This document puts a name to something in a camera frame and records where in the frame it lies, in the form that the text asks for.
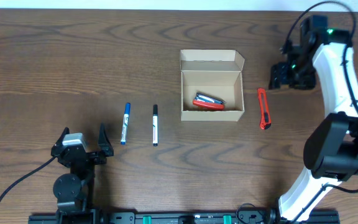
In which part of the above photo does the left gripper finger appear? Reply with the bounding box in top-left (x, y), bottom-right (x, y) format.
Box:
top-left (98, 123), bottom-right (114, 157)
top-left (54, 127), bottom-right (70, 147)

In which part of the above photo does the blue whiteboard marker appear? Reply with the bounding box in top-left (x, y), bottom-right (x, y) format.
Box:
top-left (121, 103), bottom-right (131, 145)

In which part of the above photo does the red utility knife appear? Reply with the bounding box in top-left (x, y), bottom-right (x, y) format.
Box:
top-left (257, 88), bottom-right (272, 130)

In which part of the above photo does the red and black stapler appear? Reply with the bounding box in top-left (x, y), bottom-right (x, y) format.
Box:
top-left (193, 93), bottom-right (225, 111)

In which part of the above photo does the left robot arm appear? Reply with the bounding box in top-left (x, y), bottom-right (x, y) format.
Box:
top-left (51, 124), bottom-right (114, 224)

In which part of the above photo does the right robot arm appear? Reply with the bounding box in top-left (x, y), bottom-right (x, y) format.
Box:
top-left (268, 15), bottom-right (358, 223)

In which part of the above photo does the black whiteboard marker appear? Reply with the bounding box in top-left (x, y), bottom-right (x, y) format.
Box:
top-left (152, 105), bottom-right (158, 146)

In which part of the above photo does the cardboard box with open lid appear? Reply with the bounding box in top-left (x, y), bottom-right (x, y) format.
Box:
top-left (180, 49), bottom-right (245, 121)

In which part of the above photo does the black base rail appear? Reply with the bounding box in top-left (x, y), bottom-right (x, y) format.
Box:
top-left (28, 208), bottom-right (341, 224)

